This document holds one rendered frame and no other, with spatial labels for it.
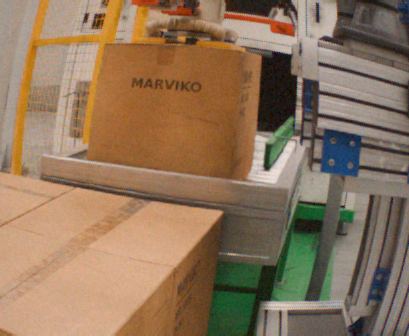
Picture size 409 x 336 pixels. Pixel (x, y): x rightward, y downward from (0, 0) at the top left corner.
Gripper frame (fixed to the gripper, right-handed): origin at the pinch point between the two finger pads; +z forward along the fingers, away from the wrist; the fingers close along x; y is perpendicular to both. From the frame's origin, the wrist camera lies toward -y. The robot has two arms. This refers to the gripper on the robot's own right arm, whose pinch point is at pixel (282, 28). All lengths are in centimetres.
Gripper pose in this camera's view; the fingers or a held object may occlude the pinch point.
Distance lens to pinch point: 263.6
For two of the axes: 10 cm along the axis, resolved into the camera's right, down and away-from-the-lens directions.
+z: -1.1, 9.8, 1.5
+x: 9.8, 1.3, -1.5
